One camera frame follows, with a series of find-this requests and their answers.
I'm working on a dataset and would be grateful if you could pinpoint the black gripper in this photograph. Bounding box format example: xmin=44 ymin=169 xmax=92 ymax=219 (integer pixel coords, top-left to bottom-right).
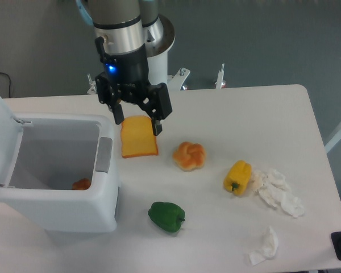
xmin=95 ymin=36 xmax=172 ymax=136

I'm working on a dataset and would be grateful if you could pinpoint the small crumpled white tissue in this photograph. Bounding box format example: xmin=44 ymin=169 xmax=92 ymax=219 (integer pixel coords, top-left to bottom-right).
xmin=248 ymin=226 xmax=279 ymax=266

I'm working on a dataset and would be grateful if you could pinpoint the white trash can body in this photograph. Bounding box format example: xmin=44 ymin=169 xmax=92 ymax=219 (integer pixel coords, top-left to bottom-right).
xmin=0 ymin=113 xmax=120 ymax=233

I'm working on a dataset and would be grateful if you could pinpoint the white levelling foot with bolt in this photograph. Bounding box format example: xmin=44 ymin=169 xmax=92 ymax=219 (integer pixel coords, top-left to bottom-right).
xmin=215 ymin=63 xmax=226 ymax=89

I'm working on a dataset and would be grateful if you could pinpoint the yellow bell pepper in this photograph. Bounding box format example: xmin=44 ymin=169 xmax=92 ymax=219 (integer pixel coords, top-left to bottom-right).
xmin=223 ymin=160 xmax=252 ymax=196

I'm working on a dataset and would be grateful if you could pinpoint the black cable on floor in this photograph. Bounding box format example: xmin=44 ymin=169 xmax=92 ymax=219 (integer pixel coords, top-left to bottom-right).
xmin=0 ymin=72 xmax=12 ymax=99

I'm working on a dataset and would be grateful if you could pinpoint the orange toast slice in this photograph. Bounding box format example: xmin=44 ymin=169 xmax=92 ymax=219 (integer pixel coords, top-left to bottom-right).
xmin=120 ymin=115 xmax=159 ymax=158

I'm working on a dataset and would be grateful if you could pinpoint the knotted bread roll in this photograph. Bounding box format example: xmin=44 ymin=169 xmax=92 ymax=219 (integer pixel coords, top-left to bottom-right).
xmin=172 ymin=142 xmax=207 ymax=171

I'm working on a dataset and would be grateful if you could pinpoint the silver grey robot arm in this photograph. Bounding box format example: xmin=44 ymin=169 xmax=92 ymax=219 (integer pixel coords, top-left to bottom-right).
xmin=77 ymin=1 xmax=175 ymax=135

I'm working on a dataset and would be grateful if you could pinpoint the large crumpled white tissue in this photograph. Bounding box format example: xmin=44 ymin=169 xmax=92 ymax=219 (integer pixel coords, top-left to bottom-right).
xmin=249 ymin=169 xmax=305 ymax=218

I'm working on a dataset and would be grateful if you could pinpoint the green bell pepper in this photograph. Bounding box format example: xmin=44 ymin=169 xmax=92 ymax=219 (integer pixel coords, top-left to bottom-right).
xmin=148 ymin=201 xmax=185 ymax=233

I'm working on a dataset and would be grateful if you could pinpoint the white trash can lid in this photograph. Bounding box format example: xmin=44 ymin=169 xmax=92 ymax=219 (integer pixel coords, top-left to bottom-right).
xmin=0 ymin=96 xmax=33 ymax=187

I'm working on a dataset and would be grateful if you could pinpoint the orange item inside trash can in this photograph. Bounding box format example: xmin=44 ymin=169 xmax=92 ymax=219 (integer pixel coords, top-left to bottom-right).
xmin=72 ymin=178 xmax=92 ymax=191

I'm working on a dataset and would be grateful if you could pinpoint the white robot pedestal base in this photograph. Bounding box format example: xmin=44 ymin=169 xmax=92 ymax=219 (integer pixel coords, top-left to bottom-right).
xmin=86 ymin=42 xmax=192 ymax=95

